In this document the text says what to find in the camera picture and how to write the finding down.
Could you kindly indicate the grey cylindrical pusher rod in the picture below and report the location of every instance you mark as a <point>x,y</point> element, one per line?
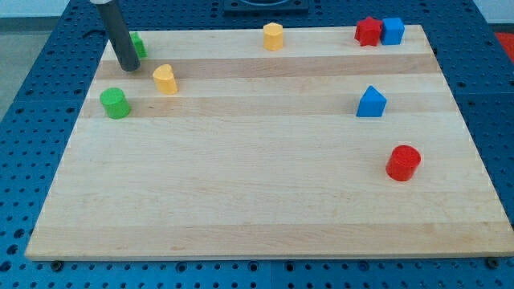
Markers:
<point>118,33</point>

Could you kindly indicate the red star block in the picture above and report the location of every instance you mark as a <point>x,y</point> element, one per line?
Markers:
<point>368,31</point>

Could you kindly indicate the wooden board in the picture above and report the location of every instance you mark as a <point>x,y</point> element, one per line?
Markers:
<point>260,155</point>

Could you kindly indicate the red cylinder block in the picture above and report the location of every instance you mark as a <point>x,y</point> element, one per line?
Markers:
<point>403,162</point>

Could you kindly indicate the yellow hexagon block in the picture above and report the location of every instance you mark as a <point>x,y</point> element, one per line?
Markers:
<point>273,36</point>

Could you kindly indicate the yellow heart block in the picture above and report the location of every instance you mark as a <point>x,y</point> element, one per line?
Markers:
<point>164,79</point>

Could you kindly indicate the blue triangle block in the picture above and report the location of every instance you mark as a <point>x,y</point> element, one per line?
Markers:
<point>371,104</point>

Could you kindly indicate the green cylinder block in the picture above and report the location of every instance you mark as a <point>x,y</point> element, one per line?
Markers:
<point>114,103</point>

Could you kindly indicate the blue cube block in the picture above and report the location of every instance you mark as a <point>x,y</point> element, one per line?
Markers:
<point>392,31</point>

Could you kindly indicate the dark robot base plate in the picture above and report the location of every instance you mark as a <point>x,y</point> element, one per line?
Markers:
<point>264,6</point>

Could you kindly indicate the green block behind rod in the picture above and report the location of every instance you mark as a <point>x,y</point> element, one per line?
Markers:
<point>138,44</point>

